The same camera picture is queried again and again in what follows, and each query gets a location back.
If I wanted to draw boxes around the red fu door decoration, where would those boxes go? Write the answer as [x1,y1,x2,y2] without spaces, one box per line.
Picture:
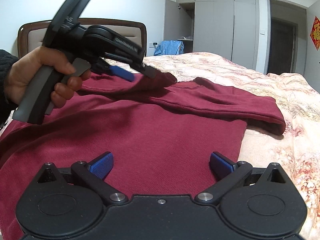
[310,16,320,50]

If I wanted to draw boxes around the white wall socket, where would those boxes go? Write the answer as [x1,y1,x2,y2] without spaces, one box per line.
[149,42,158,48]

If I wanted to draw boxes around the brown padded headboard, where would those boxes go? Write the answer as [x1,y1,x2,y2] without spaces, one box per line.
[17,18,147,57]

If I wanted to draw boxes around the dark red sweater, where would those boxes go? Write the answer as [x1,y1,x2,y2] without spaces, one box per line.
[1,73,286,239]

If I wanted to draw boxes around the floral peach bed quilt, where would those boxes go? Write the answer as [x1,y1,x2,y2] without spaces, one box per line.
[143,51,320,240]

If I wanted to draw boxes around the black left sleeve forearm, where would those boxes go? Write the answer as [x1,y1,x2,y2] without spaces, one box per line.
[0,49,18,129]

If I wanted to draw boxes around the grey built-in wardrobe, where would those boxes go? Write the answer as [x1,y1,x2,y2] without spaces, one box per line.
[163,0,259,69]

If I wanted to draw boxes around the blue garment on chair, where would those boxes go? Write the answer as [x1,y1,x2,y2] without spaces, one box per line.
[153,40,184,56]

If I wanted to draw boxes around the person's left hand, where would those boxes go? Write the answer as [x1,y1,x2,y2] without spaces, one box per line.
[5,46,91,108]

